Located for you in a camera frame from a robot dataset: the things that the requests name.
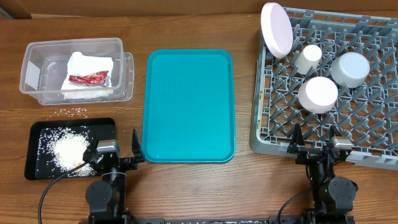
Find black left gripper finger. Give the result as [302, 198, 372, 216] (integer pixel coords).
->
[131, 129, 144, 161]
[88, 135, 99, 152]

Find red sauce packet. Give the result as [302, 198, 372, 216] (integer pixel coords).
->
[68, 71, 109, 86]

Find grey bowl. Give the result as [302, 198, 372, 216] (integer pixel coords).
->
[331, 52, 370, 88]

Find white paper cup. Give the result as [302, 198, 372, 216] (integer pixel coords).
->
[294, 45, 322, 75]

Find large pink plate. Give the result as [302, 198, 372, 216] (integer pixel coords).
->
[261, 2, 293, 58]

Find wooden chopstick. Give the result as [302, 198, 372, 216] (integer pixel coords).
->
[261, 90, 265, 108]

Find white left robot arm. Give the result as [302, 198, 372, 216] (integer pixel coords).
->
[83, 131, 145, 223]

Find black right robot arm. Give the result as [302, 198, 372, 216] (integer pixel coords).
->
[277, 123, 358, 224]

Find grey dishwasher rack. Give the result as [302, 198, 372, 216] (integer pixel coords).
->
[249, 7, 397, 170]

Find scattered rice grains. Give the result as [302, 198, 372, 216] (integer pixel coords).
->
[47, 107, 89, 119]

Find white rice pile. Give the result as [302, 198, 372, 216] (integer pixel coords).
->
[35, 126, 92, 179]

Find black tray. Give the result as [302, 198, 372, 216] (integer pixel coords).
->
[24, 118, 116, 180]

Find teal plastic tray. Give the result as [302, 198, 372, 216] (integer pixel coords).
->
[142, 49, 236, 163]

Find clear plastic bin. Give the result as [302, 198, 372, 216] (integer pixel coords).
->
[19, 37, 134, 105]

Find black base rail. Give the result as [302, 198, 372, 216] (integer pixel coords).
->
[79, 214, 355, 224]

